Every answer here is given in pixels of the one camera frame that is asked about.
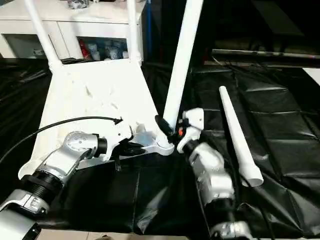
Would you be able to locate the black mat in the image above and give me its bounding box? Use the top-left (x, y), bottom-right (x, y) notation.
top-left (0, 57), bottom-right (320, 238)

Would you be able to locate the silver metal bar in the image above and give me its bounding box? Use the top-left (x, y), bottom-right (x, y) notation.
top-left (211, 49), bottom-right (320, 62)

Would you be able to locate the white cabinet with windows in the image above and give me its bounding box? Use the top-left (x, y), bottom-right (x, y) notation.
top-left (0, 0), bottom-right (146, 61)

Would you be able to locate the white flat board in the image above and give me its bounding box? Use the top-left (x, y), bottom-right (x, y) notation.
top-left (303, 66), bottom-right (320, 86)

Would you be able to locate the white plastic table leg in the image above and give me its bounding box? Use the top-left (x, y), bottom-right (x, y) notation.
top-left (126, 0), bottom-right (143, 65)
top-left (23, 0), bottom-right (65, 74)
top-left (155, 0), bottom-right (205, 149)
top-left (218, 85), bottom-right (265, 188)

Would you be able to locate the white plastic table top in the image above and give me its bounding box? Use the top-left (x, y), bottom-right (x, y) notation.
top-left (18, 59), bottom-right (176, 181)

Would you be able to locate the red fire extinguisher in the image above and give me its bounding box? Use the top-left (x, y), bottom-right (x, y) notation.
top-left (79, 41), bottom-right (91, 60)

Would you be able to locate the small silver grey object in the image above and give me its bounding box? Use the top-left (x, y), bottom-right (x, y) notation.
top-left (66, 0), bottom-right (90, 10)

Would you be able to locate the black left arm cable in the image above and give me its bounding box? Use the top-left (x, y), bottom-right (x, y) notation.
top-left (0, 115), bottom-right (125, 165)

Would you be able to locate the black case with yellow label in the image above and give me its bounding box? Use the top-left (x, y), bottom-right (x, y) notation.
top-left (143, 0), bottom-right (215, 67)

